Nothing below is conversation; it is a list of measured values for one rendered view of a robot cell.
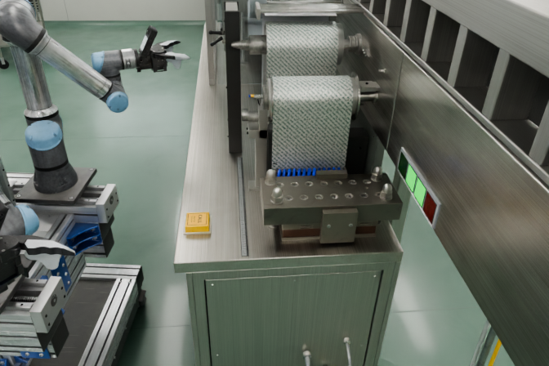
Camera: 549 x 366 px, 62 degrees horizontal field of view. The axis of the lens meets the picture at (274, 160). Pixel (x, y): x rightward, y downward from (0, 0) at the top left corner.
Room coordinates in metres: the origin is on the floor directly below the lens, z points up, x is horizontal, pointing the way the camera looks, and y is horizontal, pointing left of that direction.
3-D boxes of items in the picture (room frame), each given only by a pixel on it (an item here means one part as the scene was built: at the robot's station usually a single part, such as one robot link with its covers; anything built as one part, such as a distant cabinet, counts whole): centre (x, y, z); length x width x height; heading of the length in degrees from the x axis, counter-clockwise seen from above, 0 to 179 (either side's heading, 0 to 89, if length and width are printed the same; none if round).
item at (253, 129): (1.31, 0.06, 1.05); 0.06 x 0.05 x 0.31; 96
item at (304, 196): (1.11, -0.16, 1.00); 0.40 x 0.16 x 0.06; 96
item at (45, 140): (1.42, 0.82, 0.98); 0.13 x 0.12 x 0.14; 25
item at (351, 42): (1.56, -0.25, 1.34); 0.07 x 0.07 x 0.07; 6
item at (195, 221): (1.09, 0.23, 0.91); 0.07 x 0.07 x 0.02; 6
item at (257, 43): (1.52, 0.07, 1.34); 0.06 x 0.06 x 0.06; 6
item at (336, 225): (1.02, -0.19, 0.97); 0.10 x 0.03 x 0.11; 96
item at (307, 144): (1.23, -0.11, 1.11); 0.23 x 0.01 x 0.18; 96
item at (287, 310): (2.22, 0.07, 0.43); 2.52 x 0.64 x 0.86; 6
